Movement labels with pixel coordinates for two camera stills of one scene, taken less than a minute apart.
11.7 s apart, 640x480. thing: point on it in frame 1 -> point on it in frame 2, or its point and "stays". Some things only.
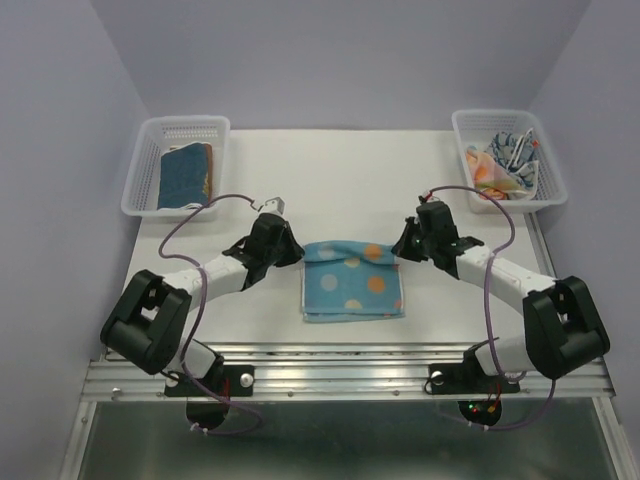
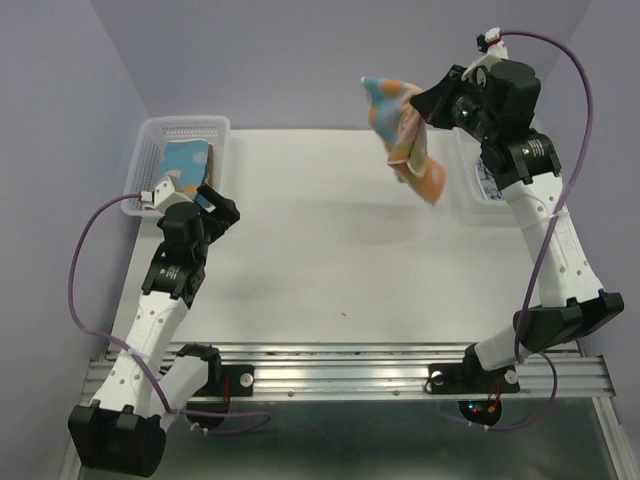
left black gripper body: (272, 253) -> (214, 226)
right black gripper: (402, 246) -> (436, 101)
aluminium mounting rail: (341, 372) stays
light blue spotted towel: (348, 280) -> (189, 158)
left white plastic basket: (141, 188) stays
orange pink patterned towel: (491, 178) -> (402, 128)
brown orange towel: (208, 157) stays
